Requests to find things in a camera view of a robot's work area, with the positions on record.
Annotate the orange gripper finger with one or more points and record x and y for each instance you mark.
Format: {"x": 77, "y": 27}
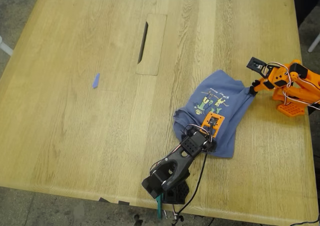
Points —
{"x": 258, "y": 82}
{"x": 254, "y": 90}

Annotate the blue printed T-shirt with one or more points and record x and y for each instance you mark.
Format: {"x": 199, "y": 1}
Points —
{"x": 220, "y": 105}

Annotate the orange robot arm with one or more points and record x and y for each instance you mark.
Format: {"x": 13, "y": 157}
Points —
{"x": 307, "y": 83}

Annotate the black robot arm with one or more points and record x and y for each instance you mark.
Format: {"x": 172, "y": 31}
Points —
{"x": 175, "y": 161}

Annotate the green table clamp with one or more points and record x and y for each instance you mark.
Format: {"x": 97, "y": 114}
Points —
{"x": 159, "y": 208}

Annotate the blue tape piece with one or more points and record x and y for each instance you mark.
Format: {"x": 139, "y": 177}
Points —
{"x": 96, "y": 80}

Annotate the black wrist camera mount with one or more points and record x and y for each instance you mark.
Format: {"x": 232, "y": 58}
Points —
{"x": 255, "y": 63}

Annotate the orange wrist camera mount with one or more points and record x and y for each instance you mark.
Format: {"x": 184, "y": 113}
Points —
{"x": 206, "y": 122}

